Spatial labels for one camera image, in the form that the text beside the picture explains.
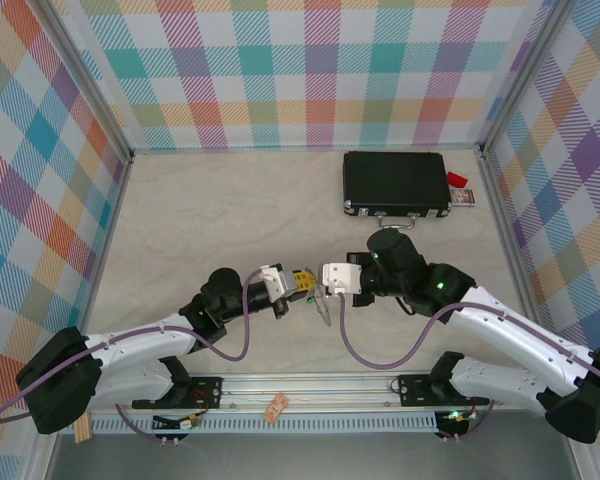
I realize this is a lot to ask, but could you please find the black carrying case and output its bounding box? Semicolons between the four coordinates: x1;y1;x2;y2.
342;151;455;230

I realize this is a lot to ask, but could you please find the small purple card box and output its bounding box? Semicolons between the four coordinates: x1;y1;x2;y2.
449;188;478;208

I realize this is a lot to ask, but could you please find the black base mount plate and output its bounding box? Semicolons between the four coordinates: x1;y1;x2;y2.
397;373;491;407
131;374;225;411

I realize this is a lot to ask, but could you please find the aluminium frame post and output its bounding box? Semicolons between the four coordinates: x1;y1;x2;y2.
42;0;135;162
476;0;576;157

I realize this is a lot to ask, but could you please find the slotted cable tray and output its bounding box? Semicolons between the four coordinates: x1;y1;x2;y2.
59;412;439;436

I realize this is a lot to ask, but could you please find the wooden block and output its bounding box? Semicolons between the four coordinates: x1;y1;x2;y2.
74;413;94;444

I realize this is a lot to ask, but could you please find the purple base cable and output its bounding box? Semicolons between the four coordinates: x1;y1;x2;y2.
113;402;181;445
435;399;496;445

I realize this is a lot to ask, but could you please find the aluminium frame floor bar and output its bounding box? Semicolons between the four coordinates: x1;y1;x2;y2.
478;152;600;480
27;155;135;480

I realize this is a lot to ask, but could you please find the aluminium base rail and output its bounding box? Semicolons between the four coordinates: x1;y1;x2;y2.
87;372;486;414

